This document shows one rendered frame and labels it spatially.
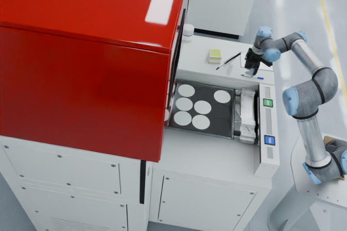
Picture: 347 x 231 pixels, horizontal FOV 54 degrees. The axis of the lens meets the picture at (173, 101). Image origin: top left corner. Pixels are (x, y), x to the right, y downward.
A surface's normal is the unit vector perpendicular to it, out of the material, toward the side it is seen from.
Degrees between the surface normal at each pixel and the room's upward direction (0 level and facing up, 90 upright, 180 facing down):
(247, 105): 0
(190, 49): 0
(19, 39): 90
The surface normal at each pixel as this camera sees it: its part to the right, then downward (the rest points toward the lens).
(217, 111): 0.08, -0.64
